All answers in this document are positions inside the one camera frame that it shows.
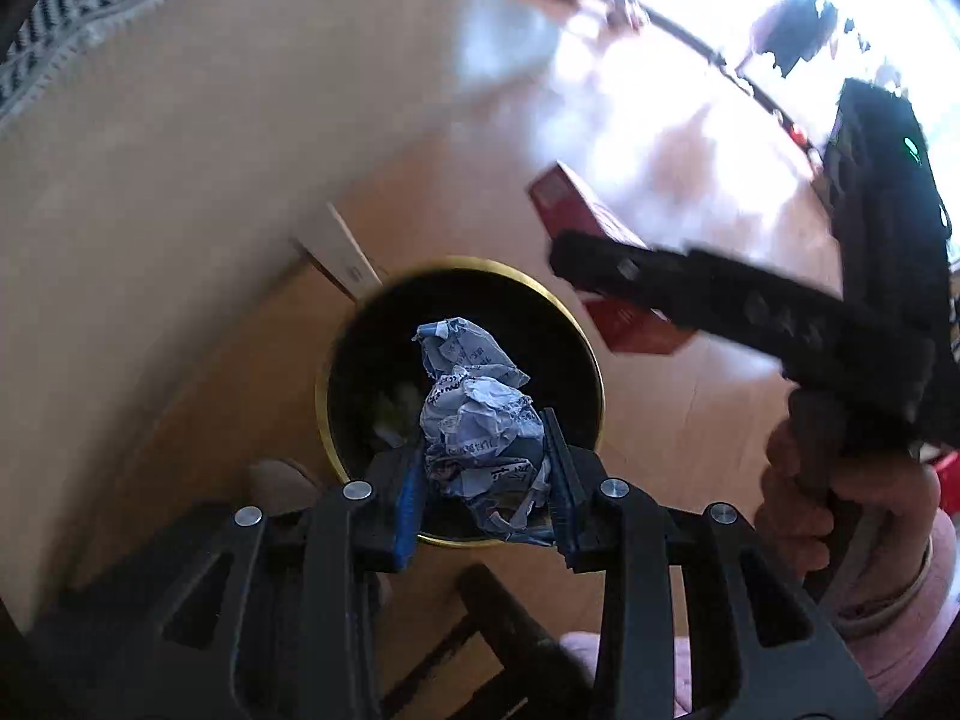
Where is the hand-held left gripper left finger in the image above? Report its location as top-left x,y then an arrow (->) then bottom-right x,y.
45,446 -> 430,720

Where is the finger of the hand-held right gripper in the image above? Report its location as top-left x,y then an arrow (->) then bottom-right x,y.
550,231 -> 797,370

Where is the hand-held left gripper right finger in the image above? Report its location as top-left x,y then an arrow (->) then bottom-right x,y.
541,409 -> 878,720

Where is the printed paper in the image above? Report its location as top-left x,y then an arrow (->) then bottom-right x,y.
412,319 -> 556,547

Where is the red cardboard box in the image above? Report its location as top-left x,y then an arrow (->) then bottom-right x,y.
527,161 -> 698,356

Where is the black gold-rimmed trash bin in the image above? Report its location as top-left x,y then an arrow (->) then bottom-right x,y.
315,256 -> 605,548

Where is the person's right forearm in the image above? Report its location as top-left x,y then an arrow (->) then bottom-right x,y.
814,499 -> 960,710

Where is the person's right hand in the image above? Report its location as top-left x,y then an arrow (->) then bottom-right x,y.
754,418 -> 943,582

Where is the beige slipper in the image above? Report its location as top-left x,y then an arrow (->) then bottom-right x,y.
247,457 -> 325,517

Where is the black wooden stool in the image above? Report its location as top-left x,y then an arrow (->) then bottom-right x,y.
381,562 -> 595,720

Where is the person's pink clothed leg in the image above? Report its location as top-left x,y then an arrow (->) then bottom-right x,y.
559,630 -> 691,720

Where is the dark furniture piece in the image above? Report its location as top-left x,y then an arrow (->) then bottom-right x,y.
748,0 -> 842,77

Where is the white flat box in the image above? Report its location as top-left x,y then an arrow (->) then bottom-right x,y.
292,202 -> 388,302

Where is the sofa with patterned blanket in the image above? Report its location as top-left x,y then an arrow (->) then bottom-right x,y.
0,0 -> 280,130

